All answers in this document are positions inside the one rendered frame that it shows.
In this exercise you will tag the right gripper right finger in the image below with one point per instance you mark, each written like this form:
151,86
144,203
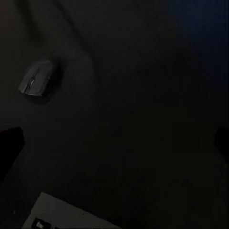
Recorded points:
221,142

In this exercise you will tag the desk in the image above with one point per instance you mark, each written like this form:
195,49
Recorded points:
127,132

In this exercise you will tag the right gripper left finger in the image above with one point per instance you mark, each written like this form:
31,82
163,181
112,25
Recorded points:
11,143

